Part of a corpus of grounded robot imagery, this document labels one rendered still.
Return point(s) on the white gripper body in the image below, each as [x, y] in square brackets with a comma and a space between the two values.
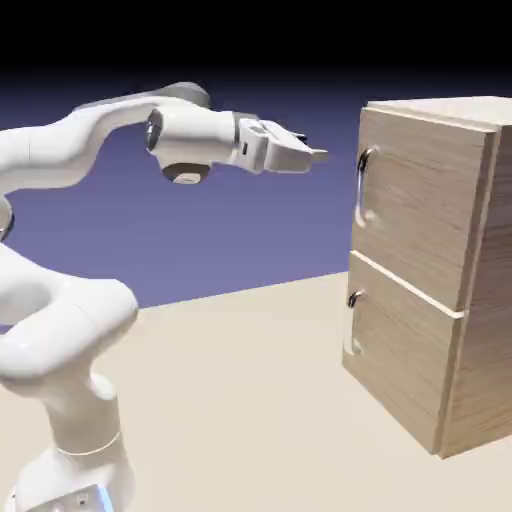
[284, 152]

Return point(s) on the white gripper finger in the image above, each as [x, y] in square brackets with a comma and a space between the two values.
[319, 155]

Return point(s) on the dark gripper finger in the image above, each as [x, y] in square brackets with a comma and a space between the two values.
[301, 137]

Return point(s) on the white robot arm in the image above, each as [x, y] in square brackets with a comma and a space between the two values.
[60, 136]

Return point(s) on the large light wood cabinet door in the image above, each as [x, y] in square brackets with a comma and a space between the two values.
[420, 208]

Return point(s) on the light wood cabinet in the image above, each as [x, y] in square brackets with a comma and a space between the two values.
[472, 280]

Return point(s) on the small light wood cabinet door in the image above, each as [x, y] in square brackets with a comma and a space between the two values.
[400, 352]

